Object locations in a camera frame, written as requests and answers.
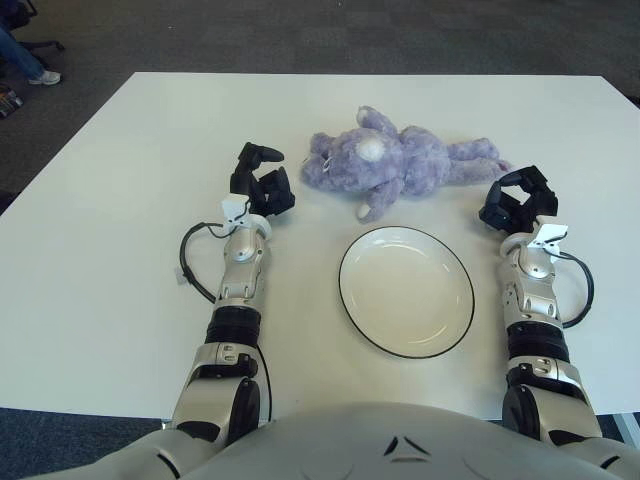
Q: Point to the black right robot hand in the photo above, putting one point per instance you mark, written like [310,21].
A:
[542,200]

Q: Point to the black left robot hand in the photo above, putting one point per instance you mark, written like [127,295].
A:
[270,192]

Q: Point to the purple plush bear doll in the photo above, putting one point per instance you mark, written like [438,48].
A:
[380,165]

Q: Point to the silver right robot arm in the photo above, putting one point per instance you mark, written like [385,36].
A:
[530,295]

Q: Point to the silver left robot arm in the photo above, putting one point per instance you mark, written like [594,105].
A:
[240,280]

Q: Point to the white plate black rim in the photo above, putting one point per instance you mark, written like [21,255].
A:
[405,295]

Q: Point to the white sneaker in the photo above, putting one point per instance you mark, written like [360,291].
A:
[47,77]

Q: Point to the black office chair base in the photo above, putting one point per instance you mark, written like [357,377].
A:
[45,45]

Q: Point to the grey robot torso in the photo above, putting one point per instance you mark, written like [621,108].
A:
[350,450]

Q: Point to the person's leg in jeans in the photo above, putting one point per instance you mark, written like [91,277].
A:
[20,52]

